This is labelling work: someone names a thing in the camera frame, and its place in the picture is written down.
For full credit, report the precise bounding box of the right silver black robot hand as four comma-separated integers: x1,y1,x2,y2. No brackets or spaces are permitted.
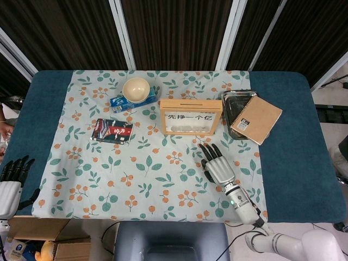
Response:
199,143,236,189

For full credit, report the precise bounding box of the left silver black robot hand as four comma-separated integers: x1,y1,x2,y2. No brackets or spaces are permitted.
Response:
0,155,40,219

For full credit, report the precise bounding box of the white container blue label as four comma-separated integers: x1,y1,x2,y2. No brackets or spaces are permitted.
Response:
7,241,28,261

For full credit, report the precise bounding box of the kraft spiral notebook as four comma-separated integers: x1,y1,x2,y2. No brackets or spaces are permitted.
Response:
230,96,283,146

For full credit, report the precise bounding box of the metal tray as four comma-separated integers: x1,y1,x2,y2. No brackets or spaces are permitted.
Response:
221,90,259,141

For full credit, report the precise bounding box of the yellow plush toy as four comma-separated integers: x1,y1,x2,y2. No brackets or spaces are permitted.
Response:
34,240,55,261

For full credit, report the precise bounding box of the teal blue table cover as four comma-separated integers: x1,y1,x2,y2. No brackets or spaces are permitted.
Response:
0,70,344,224

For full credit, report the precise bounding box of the brown cardboard box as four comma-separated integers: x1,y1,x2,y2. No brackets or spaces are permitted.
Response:
8,216,92,261

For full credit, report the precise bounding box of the floral fruit tablecloth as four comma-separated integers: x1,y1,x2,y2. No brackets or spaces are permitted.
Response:
31,70,270,221

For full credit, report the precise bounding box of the dark red-white snack packet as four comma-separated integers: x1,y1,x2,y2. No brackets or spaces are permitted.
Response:
89,118,136,145

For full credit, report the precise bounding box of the beige bowl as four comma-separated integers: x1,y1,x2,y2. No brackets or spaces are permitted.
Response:
122,77,151,103

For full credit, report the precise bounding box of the blue tissue pack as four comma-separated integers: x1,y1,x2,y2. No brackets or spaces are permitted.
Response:
109,88,161,114

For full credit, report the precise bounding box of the dark green crate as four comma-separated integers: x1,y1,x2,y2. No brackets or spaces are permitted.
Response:
315,104,337,123

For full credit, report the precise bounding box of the dark ribbed partition screen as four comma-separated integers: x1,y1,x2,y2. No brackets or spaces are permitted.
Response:
0,0,348,96

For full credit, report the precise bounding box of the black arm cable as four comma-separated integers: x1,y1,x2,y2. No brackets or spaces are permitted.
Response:
244,189,269,229

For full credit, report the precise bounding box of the wooden frame money box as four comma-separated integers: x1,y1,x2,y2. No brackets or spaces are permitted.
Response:
158,98,223,136

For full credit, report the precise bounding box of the black floor cable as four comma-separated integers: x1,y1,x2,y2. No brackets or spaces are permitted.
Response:
104,221,121,255

